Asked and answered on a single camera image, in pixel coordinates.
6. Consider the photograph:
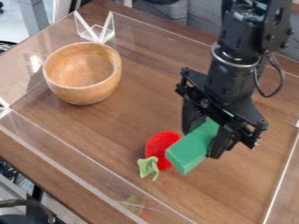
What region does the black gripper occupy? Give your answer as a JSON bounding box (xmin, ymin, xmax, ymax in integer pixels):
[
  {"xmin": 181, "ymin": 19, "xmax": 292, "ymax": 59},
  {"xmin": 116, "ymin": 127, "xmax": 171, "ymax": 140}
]
[{"xmin": 173, "ymin": 58, "xmax": 271, "ymax": 160}]

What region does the green rectangular block stick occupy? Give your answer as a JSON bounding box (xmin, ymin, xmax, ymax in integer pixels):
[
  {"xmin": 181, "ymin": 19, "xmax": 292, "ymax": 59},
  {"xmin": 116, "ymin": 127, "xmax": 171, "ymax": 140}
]
[{"xmin": 165, "ymin": 119, "xmax": 219, "ymax": 175}]

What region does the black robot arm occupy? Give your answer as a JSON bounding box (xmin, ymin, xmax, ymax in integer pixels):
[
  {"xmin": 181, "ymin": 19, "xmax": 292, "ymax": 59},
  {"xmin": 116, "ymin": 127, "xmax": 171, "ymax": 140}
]
[{"xmin": 176, "ymin": 0, "xmax": 294, "ymax": 158}]

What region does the brown wooden bowl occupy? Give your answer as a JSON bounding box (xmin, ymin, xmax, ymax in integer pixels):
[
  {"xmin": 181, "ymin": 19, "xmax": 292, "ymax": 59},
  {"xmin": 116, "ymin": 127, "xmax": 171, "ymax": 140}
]
[{"xmin": 41, "ymin": 42, "xmax": 121, "ymax": 105}]

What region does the red plush strawberry toy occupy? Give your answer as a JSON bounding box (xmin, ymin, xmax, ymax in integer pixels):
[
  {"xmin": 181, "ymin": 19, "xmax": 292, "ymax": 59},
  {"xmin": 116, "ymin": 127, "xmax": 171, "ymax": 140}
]
[{"xmin": 136, "ymin": 130, "xmax": 180, "ymax": 182}]

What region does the clear acrylic tray enclosure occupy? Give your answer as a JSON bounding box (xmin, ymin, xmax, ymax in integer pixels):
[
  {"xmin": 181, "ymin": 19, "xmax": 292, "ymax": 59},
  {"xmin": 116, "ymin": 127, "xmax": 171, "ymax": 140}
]
[{"xmin": 0, "ymin": 11, "xmax": 299, "ymax": 224}]

